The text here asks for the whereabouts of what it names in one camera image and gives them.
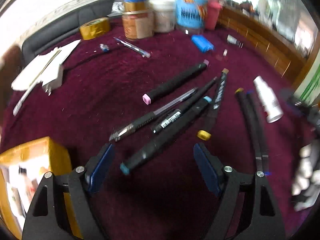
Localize blue battery pack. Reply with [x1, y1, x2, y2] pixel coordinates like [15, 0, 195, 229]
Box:
[191, 35, 215, 53]

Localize small silver tube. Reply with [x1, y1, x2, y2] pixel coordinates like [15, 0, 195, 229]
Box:
[227, 35, 243, 48]

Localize yellow tape roll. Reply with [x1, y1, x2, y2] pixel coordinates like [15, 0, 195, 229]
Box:
[79, 17, 111, 40]

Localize blue patterned pen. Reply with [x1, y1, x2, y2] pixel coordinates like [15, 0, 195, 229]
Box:
[114, 37, 151, 58]

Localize white gloved right hand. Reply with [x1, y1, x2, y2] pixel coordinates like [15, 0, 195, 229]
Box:
[291, 140, 319, 212]

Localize pink cup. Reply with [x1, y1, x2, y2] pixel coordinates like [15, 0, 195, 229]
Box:
[205, 0, 222, 30]

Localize white spray bottle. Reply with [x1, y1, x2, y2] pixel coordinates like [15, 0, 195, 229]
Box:
[253, 76, 283, 124]

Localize long black marker olive cap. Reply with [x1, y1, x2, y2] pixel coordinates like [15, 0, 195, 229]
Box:
[235, 88, 263, 172]

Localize black marker blue cap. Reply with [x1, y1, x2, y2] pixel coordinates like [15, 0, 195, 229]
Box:
[246, 90, 270, 176]

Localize black marker yellow cap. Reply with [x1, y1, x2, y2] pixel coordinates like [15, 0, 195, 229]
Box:
[197, 68, 229, 141]

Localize yellow taped cardboard box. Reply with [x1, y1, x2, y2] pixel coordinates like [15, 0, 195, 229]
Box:
[1, 137, 72, 239]

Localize small blue cap piece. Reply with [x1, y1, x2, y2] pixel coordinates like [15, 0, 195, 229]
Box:
[100, 43, 110, 53]

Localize black marker light blue caps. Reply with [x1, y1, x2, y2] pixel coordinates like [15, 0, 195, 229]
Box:
[120, 96, 212, 175]

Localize black gel pen clear barrel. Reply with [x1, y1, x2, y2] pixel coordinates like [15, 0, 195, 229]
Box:
[109, 87, 198, 141]

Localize white power adapter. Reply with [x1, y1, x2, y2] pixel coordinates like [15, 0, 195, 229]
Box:
[41, 64, 63, 96]

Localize black leather sofa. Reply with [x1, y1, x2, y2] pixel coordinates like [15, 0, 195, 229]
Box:
[22, 0, 114, 65]

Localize brown jar of sticks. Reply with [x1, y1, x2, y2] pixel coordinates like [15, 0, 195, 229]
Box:
[121, 0, 154, 40]

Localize white plastic tub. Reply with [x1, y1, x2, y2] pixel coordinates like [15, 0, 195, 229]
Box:
[149, 0, 176, 33]

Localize black marker pink caps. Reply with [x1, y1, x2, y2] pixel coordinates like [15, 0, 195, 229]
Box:
[142, 60, 209, 105]

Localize white papers stack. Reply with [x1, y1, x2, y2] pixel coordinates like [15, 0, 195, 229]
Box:
[11, 40, 81, 91]

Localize thin black fineliner pen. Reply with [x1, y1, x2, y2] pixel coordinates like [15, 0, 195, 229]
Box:
[152, 77, 217, 134]

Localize wooden side cabinet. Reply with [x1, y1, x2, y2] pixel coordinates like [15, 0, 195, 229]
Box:
[218, 7, 307, 88]

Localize blue labelled clear jar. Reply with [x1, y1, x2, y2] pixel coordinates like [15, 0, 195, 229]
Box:
[176, 0, 208, 35]

